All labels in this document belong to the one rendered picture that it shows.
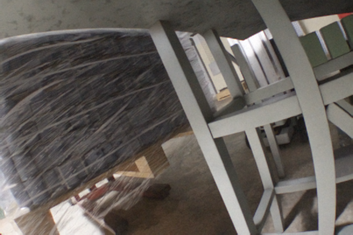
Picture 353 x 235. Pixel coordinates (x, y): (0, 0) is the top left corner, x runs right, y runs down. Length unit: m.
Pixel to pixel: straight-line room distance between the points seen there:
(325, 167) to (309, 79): 0.14
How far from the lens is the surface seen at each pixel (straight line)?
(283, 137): 1.39
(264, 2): 0.27
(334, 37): 0.50
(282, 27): 0.26
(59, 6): 0.24
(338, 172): 0.60
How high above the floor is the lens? 0.64
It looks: 1 degrees up
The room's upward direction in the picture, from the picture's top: 24 degrees counter-clockwise
